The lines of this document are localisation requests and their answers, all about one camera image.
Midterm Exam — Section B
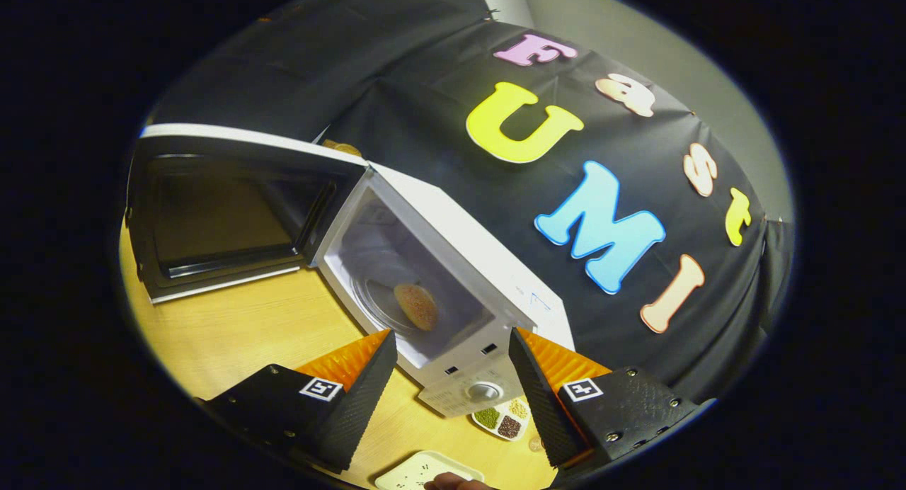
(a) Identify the white microwave oven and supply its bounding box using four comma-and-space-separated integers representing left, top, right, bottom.
126, 124, 575, 418

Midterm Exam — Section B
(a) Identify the round pink food patty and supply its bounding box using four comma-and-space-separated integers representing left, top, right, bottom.
394, 283, 438, 331

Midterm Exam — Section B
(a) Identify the white food tray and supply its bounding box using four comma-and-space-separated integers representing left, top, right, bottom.
375, 451, 486, 490

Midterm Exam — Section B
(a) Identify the black backdrop cloth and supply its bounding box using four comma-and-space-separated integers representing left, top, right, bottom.
145, 0, 793, 406

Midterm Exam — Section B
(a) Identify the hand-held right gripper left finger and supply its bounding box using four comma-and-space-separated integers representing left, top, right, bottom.
195, 329, 398, 474

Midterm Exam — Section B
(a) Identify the divided dish of grains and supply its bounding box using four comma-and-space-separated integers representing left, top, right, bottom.
471, 398, 532, 442

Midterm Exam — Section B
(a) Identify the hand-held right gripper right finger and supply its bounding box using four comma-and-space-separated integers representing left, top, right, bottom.
508, 327, 716, 487

